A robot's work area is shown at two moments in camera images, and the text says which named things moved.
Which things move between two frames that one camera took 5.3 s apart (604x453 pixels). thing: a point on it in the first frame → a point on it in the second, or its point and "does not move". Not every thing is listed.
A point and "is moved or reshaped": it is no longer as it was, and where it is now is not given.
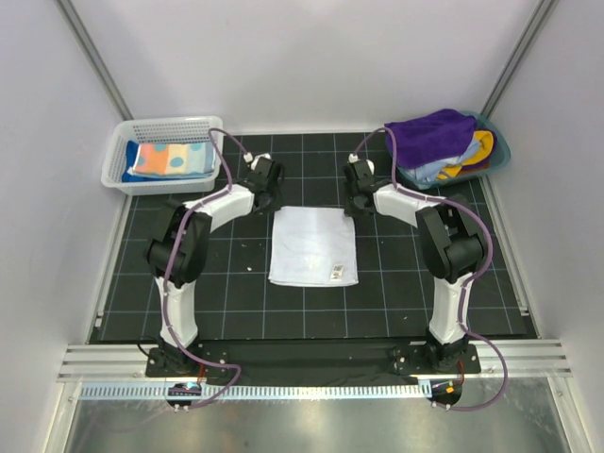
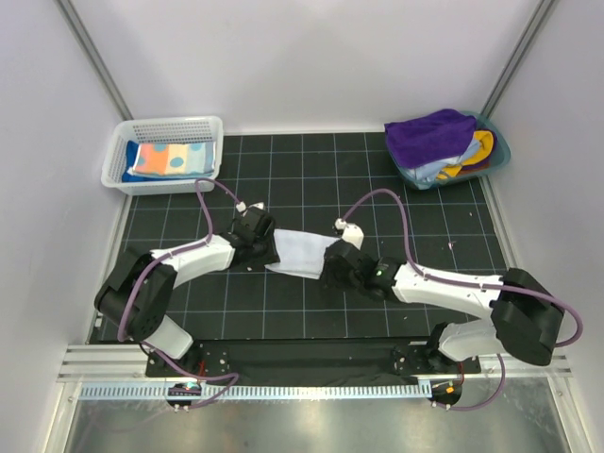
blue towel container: [501, 154] does not move
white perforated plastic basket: [163, 156] does not move
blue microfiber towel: [132, 148] does not move
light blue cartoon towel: [174, 159] does not move
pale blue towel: [426, 174] does not move
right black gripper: [348, 209] → [327, 277]
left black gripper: [276, 204] → [271, 256]
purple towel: [432, 138] does not move
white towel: [313, 246] is moved or reshaped
